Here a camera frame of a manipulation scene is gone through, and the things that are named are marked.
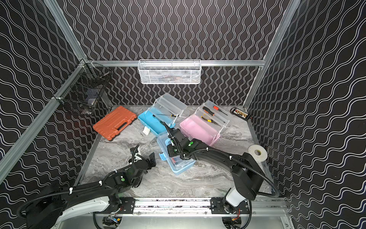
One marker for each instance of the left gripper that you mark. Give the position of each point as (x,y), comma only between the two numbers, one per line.
(143,160)

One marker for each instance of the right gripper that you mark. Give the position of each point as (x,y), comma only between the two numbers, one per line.
(169,150)

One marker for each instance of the light blue front toolbox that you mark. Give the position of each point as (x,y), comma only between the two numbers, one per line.
(176,164)

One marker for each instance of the pink toolbox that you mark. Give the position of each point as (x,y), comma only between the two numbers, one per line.
(195,127)

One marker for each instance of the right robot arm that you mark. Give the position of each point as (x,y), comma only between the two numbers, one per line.
(249,179)

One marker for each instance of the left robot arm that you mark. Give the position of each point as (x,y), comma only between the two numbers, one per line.
(52,206)

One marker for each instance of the black green screwdriver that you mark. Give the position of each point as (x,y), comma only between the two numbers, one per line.
(158,119)

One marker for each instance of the thin yellow screwdriver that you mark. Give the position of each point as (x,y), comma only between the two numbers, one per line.
(170,115)

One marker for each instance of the blue rear toolbox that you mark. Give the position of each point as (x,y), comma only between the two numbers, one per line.
(165,104)

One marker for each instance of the red tool case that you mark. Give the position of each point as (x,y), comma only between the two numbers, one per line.
(114,123)

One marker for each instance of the yellow black screwdriver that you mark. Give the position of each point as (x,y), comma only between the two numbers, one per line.
(210,121)

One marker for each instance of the black orange screwdriver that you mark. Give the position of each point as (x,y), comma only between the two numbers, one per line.
(208,111)

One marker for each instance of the red small screwdriver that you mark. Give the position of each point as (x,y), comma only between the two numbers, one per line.
(220,110)

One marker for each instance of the black bit set case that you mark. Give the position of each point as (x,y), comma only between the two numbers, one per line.
(240,113)

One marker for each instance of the white tape roll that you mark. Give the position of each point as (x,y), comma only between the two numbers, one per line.
(258,152)

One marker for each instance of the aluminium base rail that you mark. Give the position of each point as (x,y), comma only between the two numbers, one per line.
(198,207)

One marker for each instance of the white mesh wall basket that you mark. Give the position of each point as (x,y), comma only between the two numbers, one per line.
(170,71)

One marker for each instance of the black wire wall basket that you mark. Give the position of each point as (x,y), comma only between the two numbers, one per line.
(86,90)

